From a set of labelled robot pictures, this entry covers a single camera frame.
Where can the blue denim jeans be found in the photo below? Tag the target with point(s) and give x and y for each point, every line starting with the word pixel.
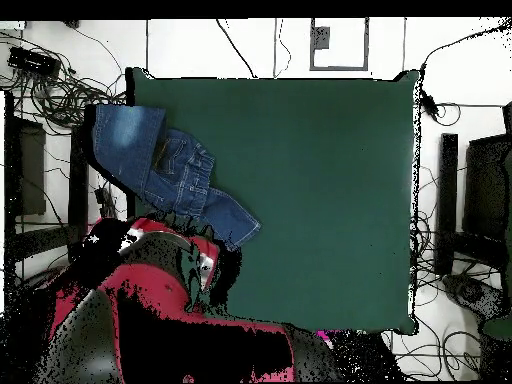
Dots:
pixel 132 140

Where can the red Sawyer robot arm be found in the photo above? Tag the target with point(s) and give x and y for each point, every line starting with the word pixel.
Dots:
pixel 160 288

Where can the dark green table cloth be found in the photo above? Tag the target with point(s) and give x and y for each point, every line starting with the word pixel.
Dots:
pixel 320 200

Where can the pink round object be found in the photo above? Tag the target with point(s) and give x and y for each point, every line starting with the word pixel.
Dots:
pixel 322 334

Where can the black power strip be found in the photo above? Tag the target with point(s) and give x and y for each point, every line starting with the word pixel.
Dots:
pixel 104 198

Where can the dark grey square plate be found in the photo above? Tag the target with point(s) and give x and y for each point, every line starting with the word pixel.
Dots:
pixel 321 38

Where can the black upright bar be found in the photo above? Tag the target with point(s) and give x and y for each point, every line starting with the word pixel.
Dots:
pixel 447 200

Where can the dark wheeled base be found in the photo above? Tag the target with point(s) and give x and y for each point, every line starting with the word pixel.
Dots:
pixel 470 292

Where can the black chair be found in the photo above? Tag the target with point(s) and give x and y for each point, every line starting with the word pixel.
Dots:
pixel 486 184

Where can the black electronics box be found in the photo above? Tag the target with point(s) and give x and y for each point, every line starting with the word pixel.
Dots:
pixel 34 62

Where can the black metal frame stand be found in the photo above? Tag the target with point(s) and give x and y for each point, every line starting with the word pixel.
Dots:
pixel 78 192

